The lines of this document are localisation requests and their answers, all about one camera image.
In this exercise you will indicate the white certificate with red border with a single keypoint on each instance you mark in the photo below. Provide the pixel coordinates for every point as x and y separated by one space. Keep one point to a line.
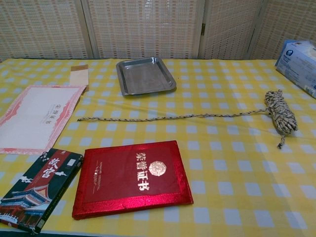
32 118

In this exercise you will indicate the yellow white checked tablecloth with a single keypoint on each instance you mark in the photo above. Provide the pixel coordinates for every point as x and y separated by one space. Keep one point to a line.
234 177

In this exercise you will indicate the woven folding screen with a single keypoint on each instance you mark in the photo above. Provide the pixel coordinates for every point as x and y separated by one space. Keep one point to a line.
148 24

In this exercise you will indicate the red certificate folder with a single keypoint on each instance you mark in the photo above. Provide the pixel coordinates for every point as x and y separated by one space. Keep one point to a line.
128 182

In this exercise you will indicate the blue white tissue pack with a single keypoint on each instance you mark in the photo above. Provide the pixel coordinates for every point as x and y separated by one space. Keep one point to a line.
296 66

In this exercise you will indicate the rectangular steel tray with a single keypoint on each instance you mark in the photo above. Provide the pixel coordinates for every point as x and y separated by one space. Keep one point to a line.
145 76

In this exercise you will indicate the brass screen hinge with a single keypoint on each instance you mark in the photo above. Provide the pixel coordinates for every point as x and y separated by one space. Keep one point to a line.
203 28

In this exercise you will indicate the dark palace print book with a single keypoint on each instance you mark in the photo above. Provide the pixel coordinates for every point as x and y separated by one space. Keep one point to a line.
37 187

